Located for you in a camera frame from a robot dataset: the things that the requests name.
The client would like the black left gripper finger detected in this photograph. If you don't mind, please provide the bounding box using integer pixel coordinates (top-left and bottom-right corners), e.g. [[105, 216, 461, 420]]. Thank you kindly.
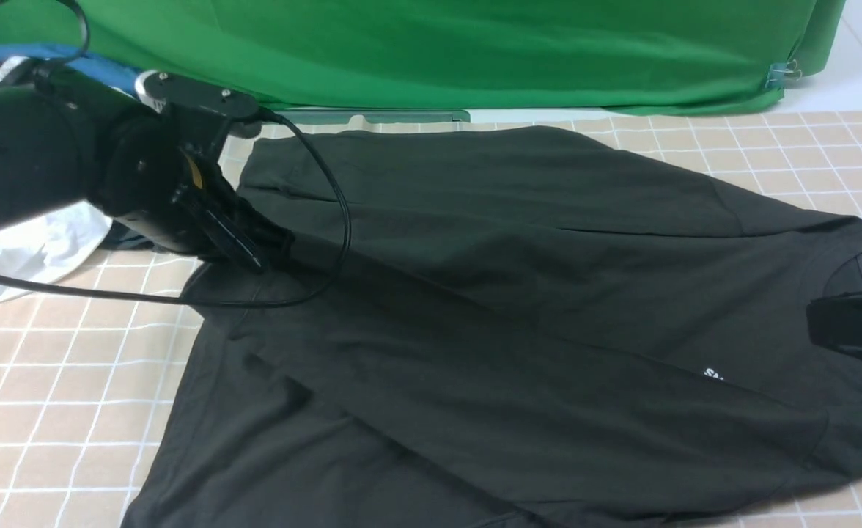
[[196, 193, 267, 274], [234, 195, 295, 254]]

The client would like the gray metal bar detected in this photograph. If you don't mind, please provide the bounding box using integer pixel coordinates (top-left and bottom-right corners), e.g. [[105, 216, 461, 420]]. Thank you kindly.
[[277, 107, 472, 125]]

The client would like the green backdrop cloth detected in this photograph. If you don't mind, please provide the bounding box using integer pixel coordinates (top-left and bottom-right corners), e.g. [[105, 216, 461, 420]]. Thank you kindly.
[[0, 0, 848, 118]]

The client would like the dark teal garment in pile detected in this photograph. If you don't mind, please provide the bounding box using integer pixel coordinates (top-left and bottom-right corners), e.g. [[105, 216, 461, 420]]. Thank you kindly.
[[98, 219, 175, 254]]

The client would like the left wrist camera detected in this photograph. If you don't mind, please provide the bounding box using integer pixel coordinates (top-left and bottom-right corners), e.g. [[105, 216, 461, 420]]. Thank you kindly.
[[135, 70, 262, 141]]

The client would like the blue garment in pile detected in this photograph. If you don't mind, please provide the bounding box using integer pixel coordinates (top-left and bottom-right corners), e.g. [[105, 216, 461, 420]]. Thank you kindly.
[[0, 43, 146, 96]]

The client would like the dark gray long-sleeved shirt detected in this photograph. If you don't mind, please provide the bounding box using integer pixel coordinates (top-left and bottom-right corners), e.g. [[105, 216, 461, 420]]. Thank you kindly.
[[122, 127, 862, 527]]

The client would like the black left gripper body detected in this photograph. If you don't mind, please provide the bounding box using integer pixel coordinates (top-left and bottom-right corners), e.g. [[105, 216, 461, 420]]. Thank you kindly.
[[98, 117, 235, 260]]

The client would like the binder clip on backdrop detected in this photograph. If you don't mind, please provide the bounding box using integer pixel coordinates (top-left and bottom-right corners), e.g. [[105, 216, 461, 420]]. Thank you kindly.
[[764, 59, 803, 91]]

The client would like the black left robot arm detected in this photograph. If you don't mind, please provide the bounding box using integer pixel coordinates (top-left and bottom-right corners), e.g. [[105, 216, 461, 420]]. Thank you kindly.
[[0, 59, 294, 273]]

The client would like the beige checkered table mat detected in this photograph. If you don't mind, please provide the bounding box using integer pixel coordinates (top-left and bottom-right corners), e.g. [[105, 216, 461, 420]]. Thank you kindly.
[[0, 111, 862, 527]]

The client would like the white garment in pile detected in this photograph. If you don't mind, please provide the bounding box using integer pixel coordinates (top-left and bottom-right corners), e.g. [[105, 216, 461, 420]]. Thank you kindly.
[[0, 56, 113, 304]]

